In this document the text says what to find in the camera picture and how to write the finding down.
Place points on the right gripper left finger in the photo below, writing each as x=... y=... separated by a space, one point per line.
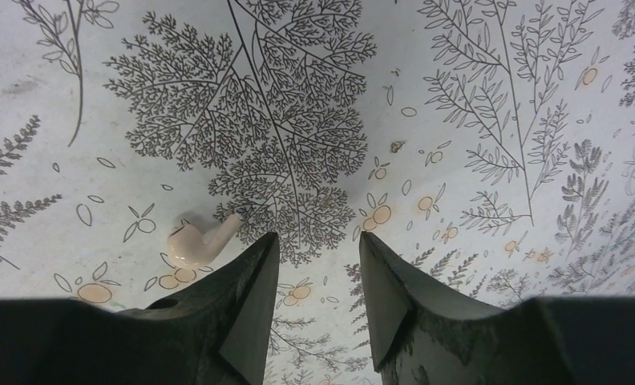
x=215 y=331

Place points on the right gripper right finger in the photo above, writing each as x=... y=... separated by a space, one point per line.
x=424 y=332

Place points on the floral table mat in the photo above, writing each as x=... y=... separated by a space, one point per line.
x=491 y=144

